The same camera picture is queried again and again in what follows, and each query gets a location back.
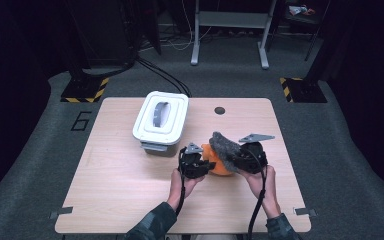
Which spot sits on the white lidded plastic container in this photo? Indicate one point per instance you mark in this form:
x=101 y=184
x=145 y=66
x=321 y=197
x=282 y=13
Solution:
x=176 y=130

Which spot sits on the grey tape piece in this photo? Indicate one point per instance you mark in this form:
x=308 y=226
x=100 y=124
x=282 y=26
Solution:
x=61 y=211
x=305 y=212

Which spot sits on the black table grommet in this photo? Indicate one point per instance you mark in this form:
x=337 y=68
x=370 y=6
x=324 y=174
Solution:
x=219 y=110

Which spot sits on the dark cabinet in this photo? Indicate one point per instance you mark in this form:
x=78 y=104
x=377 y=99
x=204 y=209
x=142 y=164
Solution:
x=103 y=30

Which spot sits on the person's left hand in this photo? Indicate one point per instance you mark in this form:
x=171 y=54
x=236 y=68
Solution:
x=178 y=190

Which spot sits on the orange plush toy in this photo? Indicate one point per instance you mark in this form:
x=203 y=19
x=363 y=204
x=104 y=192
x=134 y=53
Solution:
x=218 y=168

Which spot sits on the grey fuzzy cloth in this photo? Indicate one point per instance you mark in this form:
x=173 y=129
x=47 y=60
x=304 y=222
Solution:
x=225 y=150

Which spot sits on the clear grey storage box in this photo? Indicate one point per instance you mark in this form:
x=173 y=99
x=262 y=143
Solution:
x=158 y=150

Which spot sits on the black yellow striped base plate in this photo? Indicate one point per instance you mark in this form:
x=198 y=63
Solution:
x=305 y=91
x=83 y=90

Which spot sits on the person's right hand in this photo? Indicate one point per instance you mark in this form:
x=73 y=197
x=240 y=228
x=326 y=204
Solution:
x=270 y=196

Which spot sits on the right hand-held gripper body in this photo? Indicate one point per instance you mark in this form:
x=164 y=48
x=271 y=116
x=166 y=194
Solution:
x=253 y=156

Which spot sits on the colourful things on dark shelf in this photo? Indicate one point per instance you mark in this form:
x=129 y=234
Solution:
x=300 y=10

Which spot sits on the white metal desk frame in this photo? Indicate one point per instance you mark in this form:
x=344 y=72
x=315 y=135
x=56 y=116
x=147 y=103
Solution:
x=233 y=19

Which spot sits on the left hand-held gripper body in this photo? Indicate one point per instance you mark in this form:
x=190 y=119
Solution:
x=191 y=163

